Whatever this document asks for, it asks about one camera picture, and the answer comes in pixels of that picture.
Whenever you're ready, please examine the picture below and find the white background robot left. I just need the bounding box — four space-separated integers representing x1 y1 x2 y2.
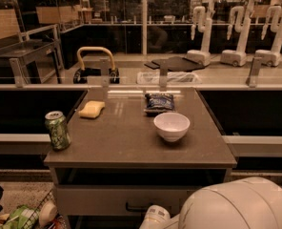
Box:
186 0 220 67

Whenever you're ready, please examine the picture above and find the white bowl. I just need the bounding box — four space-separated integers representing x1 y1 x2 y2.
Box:
153 113 191 142

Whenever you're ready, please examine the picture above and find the grey drawer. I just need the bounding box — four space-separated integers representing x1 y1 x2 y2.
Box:
53 185 199 216

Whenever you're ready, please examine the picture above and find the white background robot middle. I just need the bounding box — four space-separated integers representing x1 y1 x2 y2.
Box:
220 0 262 67

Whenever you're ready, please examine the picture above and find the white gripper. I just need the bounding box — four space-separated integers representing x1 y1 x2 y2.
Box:
139 205 171 229

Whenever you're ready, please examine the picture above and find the green snack bag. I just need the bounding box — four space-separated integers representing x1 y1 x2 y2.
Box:
0 205 39 229

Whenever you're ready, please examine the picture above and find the yellow handled black cart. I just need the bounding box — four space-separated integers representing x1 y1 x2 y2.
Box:
73 46 120 85

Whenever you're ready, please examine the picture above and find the blue chip bag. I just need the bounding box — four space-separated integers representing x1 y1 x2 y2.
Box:
145 94 175 113

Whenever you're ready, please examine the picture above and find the grey drawer cabinet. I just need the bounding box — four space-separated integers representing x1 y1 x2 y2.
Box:
45 88 236 229

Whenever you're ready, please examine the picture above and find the yellow sponge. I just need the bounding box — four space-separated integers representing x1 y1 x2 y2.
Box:
78 101 105 118

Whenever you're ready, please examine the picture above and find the glass railing with posts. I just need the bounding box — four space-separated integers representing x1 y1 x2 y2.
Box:
0 56 282 92

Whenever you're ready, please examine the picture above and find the white cup in basket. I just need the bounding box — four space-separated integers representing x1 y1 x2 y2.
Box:
39 200 57 227

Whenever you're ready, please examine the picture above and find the green soda can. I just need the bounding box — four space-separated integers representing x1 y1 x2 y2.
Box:
45 111 71 151

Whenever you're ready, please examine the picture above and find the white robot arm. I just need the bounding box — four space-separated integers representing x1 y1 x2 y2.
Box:
139 177 282 229

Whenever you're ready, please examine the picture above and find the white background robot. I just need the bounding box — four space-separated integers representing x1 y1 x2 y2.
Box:
186 0 220 67
220 0 262 67
255 5 282 67

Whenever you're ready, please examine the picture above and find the white background robot right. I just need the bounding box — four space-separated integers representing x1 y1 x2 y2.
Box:
255 5 282 67

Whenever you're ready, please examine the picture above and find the wire basket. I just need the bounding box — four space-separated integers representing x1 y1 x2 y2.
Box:
0 191 67 229

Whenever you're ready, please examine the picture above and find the clear plastic bin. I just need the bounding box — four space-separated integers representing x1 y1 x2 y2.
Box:
136 72 201 85

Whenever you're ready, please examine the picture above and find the grey background table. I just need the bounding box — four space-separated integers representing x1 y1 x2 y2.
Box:
0 39 63 84

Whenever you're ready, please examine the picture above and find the black floor mat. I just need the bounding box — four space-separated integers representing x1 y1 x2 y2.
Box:
145 56 204 72

